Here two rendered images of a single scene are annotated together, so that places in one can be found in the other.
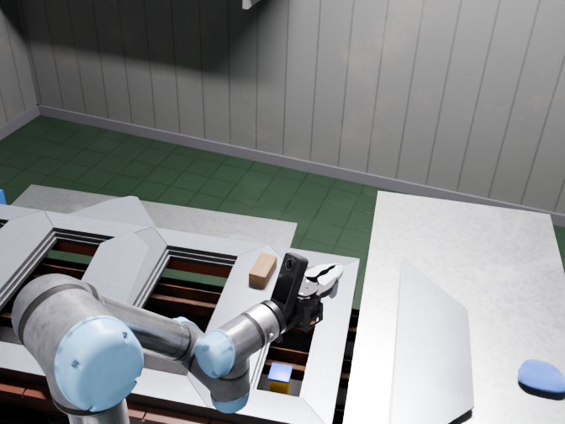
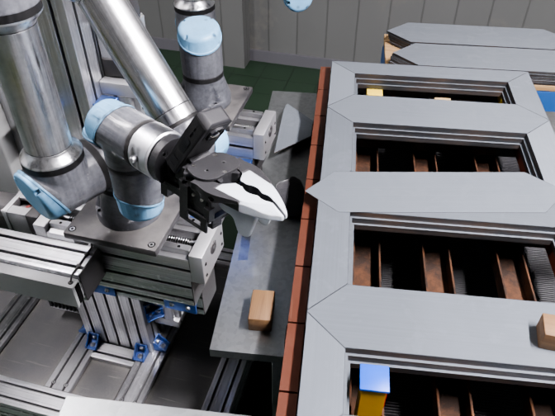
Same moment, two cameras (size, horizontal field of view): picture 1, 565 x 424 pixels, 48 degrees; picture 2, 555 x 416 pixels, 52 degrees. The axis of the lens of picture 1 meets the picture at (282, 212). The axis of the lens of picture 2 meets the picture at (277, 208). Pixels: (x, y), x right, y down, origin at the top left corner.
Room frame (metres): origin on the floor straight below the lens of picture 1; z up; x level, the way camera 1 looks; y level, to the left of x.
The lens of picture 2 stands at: (0.99, -0.63, 1.91)
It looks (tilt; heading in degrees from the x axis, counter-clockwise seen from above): 42 degrees down; 86
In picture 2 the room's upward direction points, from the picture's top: straight up
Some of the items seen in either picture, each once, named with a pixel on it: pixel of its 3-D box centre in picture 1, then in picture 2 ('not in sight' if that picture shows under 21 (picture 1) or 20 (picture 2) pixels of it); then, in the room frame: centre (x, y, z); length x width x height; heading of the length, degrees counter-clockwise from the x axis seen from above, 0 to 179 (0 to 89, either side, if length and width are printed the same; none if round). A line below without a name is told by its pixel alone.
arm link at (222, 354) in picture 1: (229, 347); (125, 134); (0.81, 0.09, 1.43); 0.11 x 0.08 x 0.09; 136
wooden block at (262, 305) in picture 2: not in sight; (262, 309); (1.01, 0.32, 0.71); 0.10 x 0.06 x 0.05; 81
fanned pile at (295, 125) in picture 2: not in sight; (296, 127); (1.17, 1.18, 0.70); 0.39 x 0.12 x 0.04; 80
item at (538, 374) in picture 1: (541, 375); not in sight; (1.09, -0.67, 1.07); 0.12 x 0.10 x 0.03; 80
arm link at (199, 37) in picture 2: not in sight; (200, 46); (0.87, 0.84, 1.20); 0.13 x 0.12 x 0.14; 97
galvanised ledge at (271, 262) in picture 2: not in sight; (277, 193); (1.08, 0.84, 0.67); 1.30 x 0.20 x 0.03; 80
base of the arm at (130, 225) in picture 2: not in sight; (126, 191); (0.71, 0.37, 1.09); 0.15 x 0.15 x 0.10
